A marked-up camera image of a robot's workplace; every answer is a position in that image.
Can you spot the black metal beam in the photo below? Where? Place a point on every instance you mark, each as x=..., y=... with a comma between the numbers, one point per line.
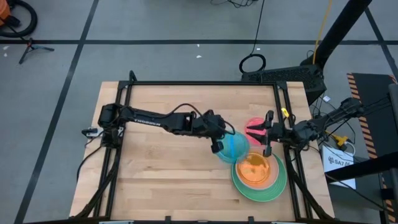
x=367, y=166

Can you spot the black camera mast pole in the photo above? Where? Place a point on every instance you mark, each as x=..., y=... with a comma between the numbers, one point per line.
x=342, y=25

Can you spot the black hazard-striped platform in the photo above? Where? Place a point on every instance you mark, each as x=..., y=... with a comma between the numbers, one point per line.
x=376, y=93

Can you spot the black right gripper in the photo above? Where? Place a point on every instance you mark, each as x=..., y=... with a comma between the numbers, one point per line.
x=278, y=133

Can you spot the light green large plate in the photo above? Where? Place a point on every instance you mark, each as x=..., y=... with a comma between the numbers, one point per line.
x=261, y=195

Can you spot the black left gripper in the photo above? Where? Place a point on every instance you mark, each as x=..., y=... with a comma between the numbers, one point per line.
x=211, y=124

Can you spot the yellow gripper tag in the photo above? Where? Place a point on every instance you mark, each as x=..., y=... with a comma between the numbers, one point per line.
x=284, y=112

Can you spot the yellow plug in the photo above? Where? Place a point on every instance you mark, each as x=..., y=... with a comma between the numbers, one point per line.
x=341, y=140

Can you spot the black tripod stand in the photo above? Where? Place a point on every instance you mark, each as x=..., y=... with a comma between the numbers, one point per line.
x=31, y=46

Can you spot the small white tag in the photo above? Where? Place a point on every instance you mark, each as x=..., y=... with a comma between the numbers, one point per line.
x=326, y=98

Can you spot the grey metal post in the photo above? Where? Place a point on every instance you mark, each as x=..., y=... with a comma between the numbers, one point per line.
x=394, y=93

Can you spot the orange vacuum cleaner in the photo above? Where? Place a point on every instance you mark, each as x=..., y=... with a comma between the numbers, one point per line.
x=3, y=11

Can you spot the white printed box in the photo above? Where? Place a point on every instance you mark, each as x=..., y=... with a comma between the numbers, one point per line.
x=334, y=161

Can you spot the black computer case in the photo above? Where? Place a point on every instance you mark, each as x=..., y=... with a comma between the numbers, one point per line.
x=286, y=74

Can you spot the clear blue small plate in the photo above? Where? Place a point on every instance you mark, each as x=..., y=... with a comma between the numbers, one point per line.
x=234, y=149

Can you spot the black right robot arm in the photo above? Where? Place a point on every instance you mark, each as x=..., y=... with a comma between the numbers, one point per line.
x=311, y=130

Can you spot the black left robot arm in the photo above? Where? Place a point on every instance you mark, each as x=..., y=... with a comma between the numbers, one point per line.
x=149, y=119

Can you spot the clear orange small plate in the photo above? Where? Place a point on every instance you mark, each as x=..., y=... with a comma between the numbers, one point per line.
x=253, y=171

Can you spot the clear pink small plate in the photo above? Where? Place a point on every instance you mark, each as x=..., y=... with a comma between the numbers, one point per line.
x=256, y=120

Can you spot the black metal table frame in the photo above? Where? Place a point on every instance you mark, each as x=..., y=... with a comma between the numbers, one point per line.
x=202, y=83

